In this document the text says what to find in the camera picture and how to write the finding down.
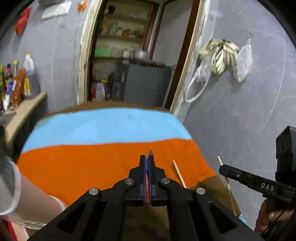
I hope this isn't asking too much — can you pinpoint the wooden chopstick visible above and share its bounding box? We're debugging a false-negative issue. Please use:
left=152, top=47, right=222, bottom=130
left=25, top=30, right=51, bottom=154
left=217, top=155, right=238, bottom=216
left=172, top=159, right=187, bottom=188

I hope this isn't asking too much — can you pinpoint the white plastic utensil holder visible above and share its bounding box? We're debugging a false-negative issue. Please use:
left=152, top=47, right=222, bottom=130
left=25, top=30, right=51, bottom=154
left=1, top=153, right=67, bottom=230

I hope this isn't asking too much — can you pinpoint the large steel spoon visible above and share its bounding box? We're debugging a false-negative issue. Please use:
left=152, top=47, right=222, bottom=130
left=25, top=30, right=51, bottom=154
left=147, top=150, right=154, bottom=158

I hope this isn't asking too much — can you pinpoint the person's right hand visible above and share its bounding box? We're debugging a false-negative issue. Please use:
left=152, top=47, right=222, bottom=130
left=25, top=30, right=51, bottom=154
left=254, top=199, right=294, bottom=235

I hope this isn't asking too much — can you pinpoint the striped blue orange brown cloth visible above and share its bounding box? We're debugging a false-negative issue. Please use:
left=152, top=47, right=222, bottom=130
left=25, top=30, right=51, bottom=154
left=16, top=101, right=241, bottom=241

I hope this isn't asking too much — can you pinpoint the grey cabinet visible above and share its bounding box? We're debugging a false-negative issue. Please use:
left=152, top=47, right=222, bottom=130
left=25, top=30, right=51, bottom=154
left=112, top=61, right=171, bottom=107

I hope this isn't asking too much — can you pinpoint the white mesh strainer bag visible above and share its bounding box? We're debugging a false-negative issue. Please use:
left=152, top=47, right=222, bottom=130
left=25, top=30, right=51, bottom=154
left=232, top=37, right=253, bottom=82

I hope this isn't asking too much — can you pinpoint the metal pot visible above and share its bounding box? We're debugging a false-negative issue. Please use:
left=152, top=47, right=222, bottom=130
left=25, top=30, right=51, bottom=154
left=132, top=49, right=149, bottom=60

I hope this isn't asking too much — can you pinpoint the green box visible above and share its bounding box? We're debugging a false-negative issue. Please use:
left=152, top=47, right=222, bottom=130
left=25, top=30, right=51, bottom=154
left=94, top=48, right=111, bottom=58

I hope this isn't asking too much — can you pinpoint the wooden counter top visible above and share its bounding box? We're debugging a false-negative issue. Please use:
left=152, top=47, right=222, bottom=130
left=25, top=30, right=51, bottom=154
left=4, top=91, right=47, bottom=148

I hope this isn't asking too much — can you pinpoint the large oil jug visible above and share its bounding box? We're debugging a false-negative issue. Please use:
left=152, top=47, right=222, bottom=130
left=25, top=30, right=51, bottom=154
left=23, top=54, right=40, bottom=99

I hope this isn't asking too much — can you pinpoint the red plastic bag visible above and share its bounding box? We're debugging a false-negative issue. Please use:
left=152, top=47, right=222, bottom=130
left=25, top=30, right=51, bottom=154
left=15, top=6, right=32, bottom=35

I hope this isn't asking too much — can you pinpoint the orange wall plug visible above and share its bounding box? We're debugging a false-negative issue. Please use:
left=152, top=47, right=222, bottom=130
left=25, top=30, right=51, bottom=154
left=77, top=1, right=88, bottom=12

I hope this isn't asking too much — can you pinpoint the white wall socket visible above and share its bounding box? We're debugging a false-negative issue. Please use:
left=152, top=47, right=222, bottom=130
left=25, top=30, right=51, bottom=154
left=41, top=1, right=72, bottom=20

